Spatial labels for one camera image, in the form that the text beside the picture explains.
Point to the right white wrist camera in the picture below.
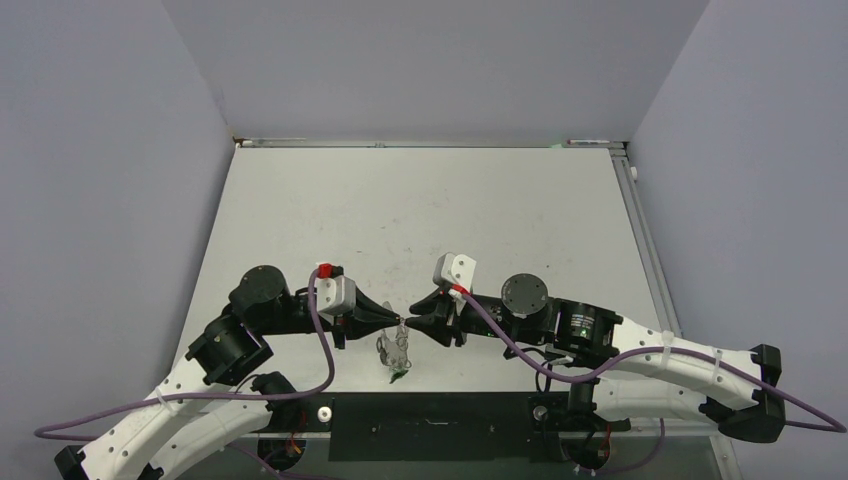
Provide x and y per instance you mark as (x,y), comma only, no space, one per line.
(454,270)

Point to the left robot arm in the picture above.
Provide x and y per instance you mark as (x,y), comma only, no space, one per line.
(214,393)

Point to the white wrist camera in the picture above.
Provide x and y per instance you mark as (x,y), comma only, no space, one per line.
(454,270)
(335,292)

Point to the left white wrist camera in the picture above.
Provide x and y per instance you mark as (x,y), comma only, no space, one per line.
(335,292)

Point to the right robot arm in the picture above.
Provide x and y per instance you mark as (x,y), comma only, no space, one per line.
(628,370)

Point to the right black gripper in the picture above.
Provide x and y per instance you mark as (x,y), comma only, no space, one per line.
(438,305)

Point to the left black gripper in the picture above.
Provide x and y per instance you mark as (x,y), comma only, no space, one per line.
(364,318)

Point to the green key tag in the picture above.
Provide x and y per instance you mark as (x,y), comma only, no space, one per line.
(397,375)

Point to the red white marker pen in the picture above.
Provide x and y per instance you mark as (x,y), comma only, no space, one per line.
(588,143)

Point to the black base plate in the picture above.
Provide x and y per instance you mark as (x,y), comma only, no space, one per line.
(459,426)

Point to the aluminium rail frame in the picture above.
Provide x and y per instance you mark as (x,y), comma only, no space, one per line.
(626,175)

